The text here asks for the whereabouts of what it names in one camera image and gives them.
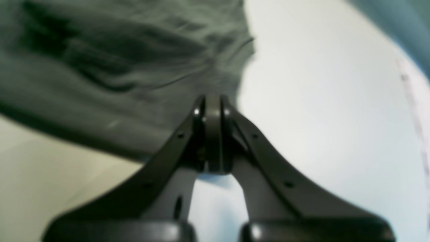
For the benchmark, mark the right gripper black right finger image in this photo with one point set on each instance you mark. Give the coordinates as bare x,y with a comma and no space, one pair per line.
283,204

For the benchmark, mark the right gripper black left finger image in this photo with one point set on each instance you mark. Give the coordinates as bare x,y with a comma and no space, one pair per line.
153,204

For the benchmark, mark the dark grey T-shirt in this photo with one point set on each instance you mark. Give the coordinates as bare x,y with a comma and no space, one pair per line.
118,75

